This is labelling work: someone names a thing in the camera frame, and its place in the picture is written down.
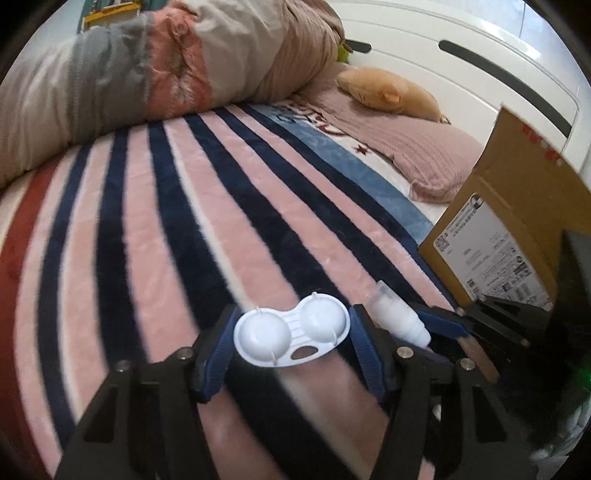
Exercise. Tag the green plush toy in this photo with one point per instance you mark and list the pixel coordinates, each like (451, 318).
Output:
(342, 51)

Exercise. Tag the pink grey rolled quilt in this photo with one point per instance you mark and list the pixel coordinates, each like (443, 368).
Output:
(152, 69)

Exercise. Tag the pink ribbed pillow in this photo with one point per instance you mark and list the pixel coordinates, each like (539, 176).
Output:
(406, 143)

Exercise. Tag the yellow shelf unit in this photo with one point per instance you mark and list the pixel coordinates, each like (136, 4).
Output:
(111, 10)

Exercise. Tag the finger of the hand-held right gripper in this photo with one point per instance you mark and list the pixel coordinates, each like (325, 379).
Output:
(443, 323)

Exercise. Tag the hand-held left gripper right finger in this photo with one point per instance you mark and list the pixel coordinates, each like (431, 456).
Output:
(365, 350)

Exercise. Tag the small white plastic bottle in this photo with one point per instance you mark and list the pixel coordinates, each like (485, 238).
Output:
(399, 314)

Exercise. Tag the white contact lens case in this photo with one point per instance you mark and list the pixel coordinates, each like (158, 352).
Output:
(291, 334)

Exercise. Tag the brown cardboard box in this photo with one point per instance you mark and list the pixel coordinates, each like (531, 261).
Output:
(512, 212)

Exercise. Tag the white bed headboard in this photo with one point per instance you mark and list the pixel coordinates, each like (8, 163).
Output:
(461, 60)

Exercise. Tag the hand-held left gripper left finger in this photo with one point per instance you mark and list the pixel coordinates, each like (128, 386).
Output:
(217, 355)

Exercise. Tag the tan plush toy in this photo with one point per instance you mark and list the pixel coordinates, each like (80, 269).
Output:
(390, 92)

